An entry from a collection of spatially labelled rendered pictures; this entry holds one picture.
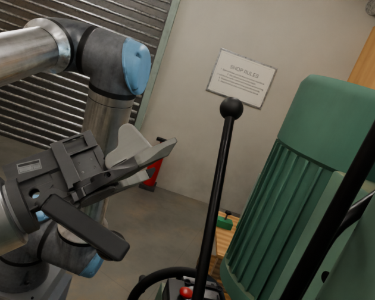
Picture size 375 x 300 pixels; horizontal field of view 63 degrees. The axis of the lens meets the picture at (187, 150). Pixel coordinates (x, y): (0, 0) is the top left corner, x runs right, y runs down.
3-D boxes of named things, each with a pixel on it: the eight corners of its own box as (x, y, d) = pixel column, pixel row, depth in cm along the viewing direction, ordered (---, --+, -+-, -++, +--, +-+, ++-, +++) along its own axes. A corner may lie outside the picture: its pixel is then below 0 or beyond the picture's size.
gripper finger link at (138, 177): (143, 144, 52) (102, 150, 44) (158, 175, 51) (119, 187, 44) (131, 152, 54) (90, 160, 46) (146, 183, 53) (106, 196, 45)
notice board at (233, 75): (260, 109, 335) (277, 68, 323) (261, 109, 334) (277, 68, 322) (205, 90, 331) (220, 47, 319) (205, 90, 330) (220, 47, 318)
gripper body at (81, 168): (95, 126, 39) (-7, 162, 35) (123, 186, 38) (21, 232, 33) (95, 145, 46) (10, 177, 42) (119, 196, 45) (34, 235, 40)
